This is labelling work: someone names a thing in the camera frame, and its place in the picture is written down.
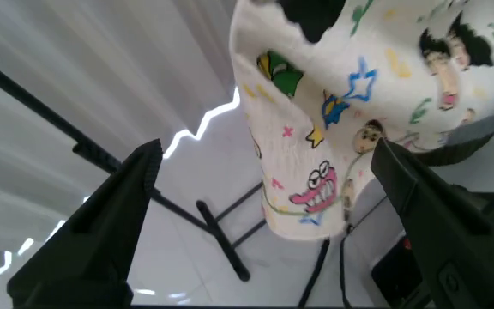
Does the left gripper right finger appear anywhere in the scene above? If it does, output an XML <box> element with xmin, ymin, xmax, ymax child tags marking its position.
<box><xmin>370</xmin><ymin>137</ymin><xmax>494</xmax><ymax>309</ymax></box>

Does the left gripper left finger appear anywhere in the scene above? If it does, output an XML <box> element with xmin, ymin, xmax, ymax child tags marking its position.
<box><xmin>6</xmin><ymin>138</ymin><xmax>164</xmax><ymax>309</ymax></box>

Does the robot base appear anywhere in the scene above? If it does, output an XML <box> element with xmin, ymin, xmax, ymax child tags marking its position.
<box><xmin>370</xmin><ymin>234</ymin><xmax>436</xmax><ymax>308</ymax></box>

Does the black clothes rack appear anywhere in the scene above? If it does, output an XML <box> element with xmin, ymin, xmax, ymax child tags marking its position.
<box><xmin>0</xmin><ymin>50</ymin><xmax>494</xmax><ymax>283</ymax></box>

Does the cream printed garment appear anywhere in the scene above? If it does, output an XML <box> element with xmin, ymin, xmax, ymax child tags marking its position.
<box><xmin>228</xmin><ymin>0</ymin><xmax>494</xmax><ymax>241</ymax></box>

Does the white curtain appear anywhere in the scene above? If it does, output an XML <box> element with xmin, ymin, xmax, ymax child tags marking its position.
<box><xmin>0</xmin><ymin>0</ymin><xmax>242</xmax><ymax>284</ymax></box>

